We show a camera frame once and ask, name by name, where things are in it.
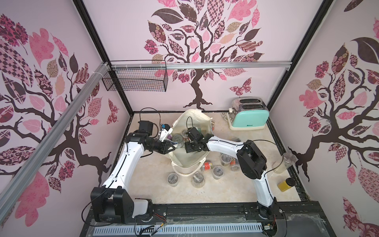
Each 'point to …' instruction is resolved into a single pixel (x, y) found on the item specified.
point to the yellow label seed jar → (284, 185)
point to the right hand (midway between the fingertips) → (188, 145)
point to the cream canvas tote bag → (189, 163)
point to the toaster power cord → (224, 116)
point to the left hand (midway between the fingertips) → (172, 151)
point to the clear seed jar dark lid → (217, 172)
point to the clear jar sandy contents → (282, 165)
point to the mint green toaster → (247, 113)
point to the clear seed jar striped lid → (198, 179)
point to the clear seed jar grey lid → (172, 179)
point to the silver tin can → (178, 138)
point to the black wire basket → (136, 79)
